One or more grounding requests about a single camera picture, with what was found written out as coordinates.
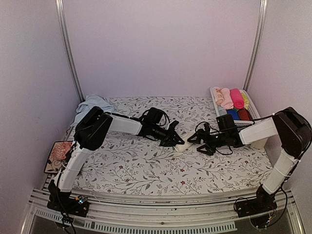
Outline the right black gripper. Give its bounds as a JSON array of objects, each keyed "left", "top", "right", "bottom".
[{"left": 188, "top": 129, "right": 229, "bottom": 156}]

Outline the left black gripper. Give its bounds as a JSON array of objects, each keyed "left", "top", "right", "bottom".
[{"left": 151, "top": 124, "right": 184, "bottom": 147}]

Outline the cream white towel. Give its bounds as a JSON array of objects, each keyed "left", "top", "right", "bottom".
[{"left": 174, "top": 131, "right": 195, "bottom": 153}]

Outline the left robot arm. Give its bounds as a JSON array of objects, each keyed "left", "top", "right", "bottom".
[{"left": 48, "top": 106, "right": 185, "bottom": 212}]

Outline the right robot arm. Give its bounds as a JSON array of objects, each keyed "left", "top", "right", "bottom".
[{"left": 187, "top": 107, "right": 312, "bottom": 217}]

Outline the light blue rolled towel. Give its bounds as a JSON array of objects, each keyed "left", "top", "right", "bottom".
[{"left": 217, "top": 106, "right": 227, "bottom": 116}]

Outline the white plastic basket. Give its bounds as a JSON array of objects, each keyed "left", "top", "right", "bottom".
[{"left": 210, "top": 87, "right": 260, "bottom": 127}]

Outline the light pink rolled towel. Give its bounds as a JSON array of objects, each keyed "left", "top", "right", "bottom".
[{"left": 221, "top": 88, "right": 234, "bottom": 110}]

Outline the cream printed rolled towel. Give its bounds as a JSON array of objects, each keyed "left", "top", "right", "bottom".
[{"left": 213, "top": 87, "right": 224, "bottom": 106}]

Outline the dark red rolled towel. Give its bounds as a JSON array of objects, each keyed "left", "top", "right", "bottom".
[{"left": 237, "top": 109, "right": 253, "bottom": 121}]

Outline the hot pink rolled towel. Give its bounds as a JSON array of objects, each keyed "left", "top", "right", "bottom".
[{"left": 230, "top": 89, "right": 244, "bottom": 109}]

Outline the cream ceramic mug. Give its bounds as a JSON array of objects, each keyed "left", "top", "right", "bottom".
[{"left": 251, "top": 138, "right": 268, "bottom": 149}]

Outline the floral table cloth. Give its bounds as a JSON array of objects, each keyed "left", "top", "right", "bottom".
[{"left": 73, "top": 97, "right": 272, "bottom": 196}]

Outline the yellow rolled towel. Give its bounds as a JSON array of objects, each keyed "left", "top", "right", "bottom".
[{"left": 241, "top": 92, "right": 250, "bottom": 110}]

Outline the light blue crumpled cloth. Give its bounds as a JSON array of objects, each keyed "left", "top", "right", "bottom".
[{"left": 71, "top": 95, "right": 114, "bottom": 126}]

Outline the pink patterned cupcake liner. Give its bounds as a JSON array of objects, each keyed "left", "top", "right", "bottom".
[{"left": 49, "top": 141, "right": 72, "bottom": 161}]

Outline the floral square plate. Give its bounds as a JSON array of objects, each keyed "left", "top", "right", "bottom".
[{"left": 44, "top": 141, "right": 72, "bottom": 174}]

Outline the left black braided cable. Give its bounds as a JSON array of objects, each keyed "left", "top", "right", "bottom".
[{"left": 141, "top": 108, "right": 171, "bottom": 127}]

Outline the front aluminium rail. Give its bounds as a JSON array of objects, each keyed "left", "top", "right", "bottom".
[{"left": 21, "top": 188, "right": 308, "bottom": 234}]

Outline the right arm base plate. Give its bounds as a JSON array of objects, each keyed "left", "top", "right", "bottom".
[{"left": 234, "top": 195, "right": 277, "bottom": 217}]

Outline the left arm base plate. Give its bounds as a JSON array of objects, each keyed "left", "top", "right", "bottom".
[{"left": 47, "top": 195, "right": 90, "bottom": 217}]

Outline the right aluminium frame post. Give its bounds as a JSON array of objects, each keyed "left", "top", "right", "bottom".
[{"left": 243, "top": 0, "right": 268, "bottom": 91}]

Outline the aluminium frame post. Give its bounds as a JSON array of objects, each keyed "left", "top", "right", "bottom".
[
  {"left": 243, "top": 0, "right": 268, "bottom": 91},
  {"left": 55, "top": 0, "right": 84, "bottom": 102}
]

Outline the left aluminium frame post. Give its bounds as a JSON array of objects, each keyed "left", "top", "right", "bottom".
[{"left": 55, "top": 0, "right": 84, "bottom": 102}]

